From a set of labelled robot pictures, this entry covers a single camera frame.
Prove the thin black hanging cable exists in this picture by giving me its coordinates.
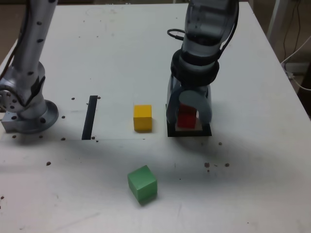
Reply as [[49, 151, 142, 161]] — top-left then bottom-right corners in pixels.
[[295, 0, 302, 53], [282, 2, 297, 63]]

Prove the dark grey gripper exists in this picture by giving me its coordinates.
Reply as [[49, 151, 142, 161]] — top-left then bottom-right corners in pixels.
[[166, 74, 214, 125]]

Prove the black tape strip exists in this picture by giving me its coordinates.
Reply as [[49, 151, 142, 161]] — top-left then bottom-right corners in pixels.
[[81, 95, 98, 141]]

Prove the white cable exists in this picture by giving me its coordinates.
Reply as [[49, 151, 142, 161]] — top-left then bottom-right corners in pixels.
[[281, 35, 311, 91]]

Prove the white metal frame post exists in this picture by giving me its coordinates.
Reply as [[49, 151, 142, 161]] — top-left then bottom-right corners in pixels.
[[266, 0, 284, 44]]

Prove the black tape square outline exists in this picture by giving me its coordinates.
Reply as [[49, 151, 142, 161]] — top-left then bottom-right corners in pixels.
[[166, 103, 212, 138]]

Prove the red cube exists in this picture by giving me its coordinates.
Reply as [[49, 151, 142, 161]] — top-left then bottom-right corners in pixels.
[[177, 103, 197, 129]]

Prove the green cube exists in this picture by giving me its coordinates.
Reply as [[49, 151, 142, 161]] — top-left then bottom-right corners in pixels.
[[127, 165, 158, 204]]

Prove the yellow cube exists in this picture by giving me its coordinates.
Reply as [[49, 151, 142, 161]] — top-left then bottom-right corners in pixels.
[[133, 104, 153, 133]]

